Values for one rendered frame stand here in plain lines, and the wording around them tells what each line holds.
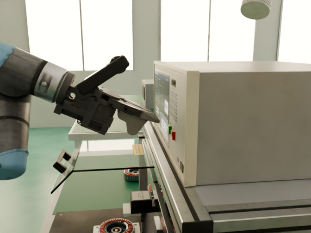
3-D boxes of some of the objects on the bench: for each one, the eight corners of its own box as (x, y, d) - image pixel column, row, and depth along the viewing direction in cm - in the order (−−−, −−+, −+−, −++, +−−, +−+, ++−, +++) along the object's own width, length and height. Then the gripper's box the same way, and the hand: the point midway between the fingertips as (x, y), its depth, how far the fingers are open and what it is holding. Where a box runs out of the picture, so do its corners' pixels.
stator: (99, 252, 86) (99, 241, 85) (96, 229, 96) (96, 219, 95) (138, 245, 88) (137, 234, 88) (131, 224, 99) (131, 214, 98)
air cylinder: (156, 245, 90) (156, 229, 89) (153, 230, 98) (153, 216, 96) (172, 244, 91) (172, 228, 90) (168, 229, 98) (168, 214, 97)
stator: (148, 173, 148) (148, 166, 147) (144, 183, 137) (144, 175, 136) (127, 171, 150) (127, 164, 149) (121, 181, 139) (121, 174, 138)
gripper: (57, 106, 65) (145, 141, 70) (48, 114, 57) (149, 154, 61) (72, 70, 64) (160, 108, 69) (65, 73, 55) (167, 117, 60)
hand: (155, 116), depth 64 cm, fingers closed
